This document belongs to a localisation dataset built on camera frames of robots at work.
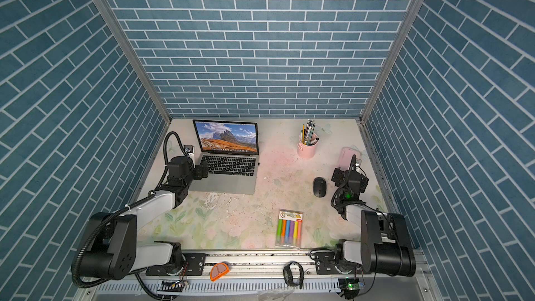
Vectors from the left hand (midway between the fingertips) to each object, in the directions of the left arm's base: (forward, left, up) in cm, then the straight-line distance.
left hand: (199, 161), depth 91 cm
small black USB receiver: (+5, -25, -9) cm, 27 cm away
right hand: (-4, -68, -2) cm, 68 cm away
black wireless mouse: (-9, -54, -7) cm, 55 cm away
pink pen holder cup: (+8, -49, -3) cm, 50 cm away
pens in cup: (+13, -48, +5) cm, 50 cm away
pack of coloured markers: (-26, -39, -9) cm, 48 cm away
